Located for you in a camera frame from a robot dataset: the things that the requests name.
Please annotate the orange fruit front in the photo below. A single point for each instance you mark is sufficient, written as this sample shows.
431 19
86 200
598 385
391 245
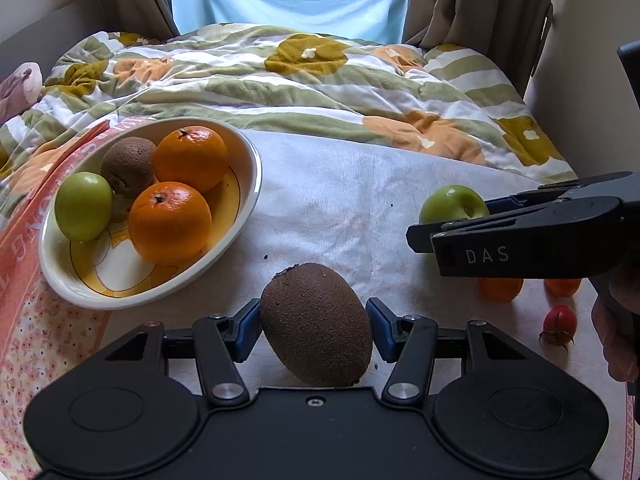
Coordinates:
169 223

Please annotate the person right hand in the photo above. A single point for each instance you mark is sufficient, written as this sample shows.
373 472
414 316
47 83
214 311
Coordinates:
623 364

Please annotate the orange-red tomato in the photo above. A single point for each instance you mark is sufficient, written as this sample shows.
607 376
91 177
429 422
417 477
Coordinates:
500 290

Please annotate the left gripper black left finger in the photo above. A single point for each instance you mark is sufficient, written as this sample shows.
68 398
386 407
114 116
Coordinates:
221 341

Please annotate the green apple in bowl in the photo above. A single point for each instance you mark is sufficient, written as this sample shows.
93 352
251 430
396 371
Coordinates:
83 206

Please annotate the green apple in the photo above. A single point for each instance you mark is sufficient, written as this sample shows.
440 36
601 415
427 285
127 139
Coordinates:
453 202
83 206

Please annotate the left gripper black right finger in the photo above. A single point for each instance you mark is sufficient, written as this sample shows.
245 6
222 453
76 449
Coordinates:
409 344

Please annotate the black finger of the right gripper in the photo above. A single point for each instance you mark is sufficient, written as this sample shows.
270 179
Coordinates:
620 184
502 219

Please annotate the small orange tomato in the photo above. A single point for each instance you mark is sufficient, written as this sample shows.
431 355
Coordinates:
562 287

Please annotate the floral striped quilt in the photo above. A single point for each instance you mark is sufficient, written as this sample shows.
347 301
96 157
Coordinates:
448 101

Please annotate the dark red stemmed tomato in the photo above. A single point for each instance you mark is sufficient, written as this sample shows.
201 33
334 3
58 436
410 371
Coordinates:
559 326

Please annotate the pink plush pillow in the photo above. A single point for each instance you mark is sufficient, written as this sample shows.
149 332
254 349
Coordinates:
20 91

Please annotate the brown kiwi fruit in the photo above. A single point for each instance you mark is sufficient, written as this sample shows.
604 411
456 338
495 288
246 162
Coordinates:
316 325

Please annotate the orange fruit back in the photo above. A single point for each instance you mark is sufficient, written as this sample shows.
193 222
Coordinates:
193 155

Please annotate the white pink-trimmed cloth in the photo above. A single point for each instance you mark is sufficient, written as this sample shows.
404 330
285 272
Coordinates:
343 204

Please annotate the brown right curtain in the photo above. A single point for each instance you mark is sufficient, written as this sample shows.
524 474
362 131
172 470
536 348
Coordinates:
510 33

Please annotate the orange fruit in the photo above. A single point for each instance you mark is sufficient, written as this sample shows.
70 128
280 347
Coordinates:
193 155
169 223

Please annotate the grey headboard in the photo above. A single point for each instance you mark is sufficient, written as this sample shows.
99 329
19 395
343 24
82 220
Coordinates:
46 40

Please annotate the brown kiwi in bowl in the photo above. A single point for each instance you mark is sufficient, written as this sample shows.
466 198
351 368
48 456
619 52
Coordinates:
127 166

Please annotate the cream yellow oval bowl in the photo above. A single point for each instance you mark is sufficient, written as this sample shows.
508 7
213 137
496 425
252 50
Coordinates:
107 273

